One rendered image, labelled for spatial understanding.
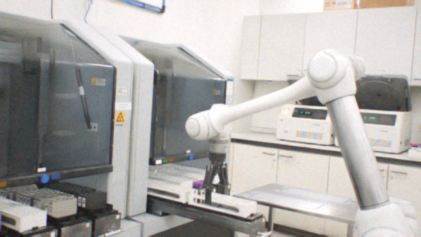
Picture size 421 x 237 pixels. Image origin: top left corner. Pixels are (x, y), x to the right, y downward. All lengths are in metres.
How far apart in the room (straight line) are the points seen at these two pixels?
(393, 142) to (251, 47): 1.82
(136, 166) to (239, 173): 2.65
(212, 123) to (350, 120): 0.53
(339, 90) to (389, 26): 2.88
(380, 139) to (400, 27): 1.03
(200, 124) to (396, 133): 2.55
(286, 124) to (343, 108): 2.79
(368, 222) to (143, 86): 1.10
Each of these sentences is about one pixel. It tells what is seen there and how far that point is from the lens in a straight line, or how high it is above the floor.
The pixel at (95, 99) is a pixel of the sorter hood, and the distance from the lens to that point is 1.79.
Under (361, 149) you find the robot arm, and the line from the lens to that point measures 1.51.
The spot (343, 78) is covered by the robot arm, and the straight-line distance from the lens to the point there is 1.50.
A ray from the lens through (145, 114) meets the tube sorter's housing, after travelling 2.01.
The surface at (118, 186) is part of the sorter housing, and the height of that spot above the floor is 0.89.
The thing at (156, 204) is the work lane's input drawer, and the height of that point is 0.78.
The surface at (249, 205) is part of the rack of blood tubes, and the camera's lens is 1.86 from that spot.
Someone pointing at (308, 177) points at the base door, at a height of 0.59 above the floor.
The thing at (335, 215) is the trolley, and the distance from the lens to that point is 2.02.
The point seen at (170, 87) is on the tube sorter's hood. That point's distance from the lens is 2.12.
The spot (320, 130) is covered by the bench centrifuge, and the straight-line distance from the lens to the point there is 4.15.
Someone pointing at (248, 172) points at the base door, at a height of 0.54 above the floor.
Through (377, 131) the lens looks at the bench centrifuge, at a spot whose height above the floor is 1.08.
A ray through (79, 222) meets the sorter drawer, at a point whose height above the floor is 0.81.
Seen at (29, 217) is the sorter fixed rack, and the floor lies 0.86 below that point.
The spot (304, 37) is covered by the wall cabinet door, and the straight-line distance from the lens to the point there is 4.58.
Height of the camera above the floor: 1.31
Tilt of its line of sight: 3 degrees down
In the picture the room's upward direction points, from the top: 4 degrees clockwise
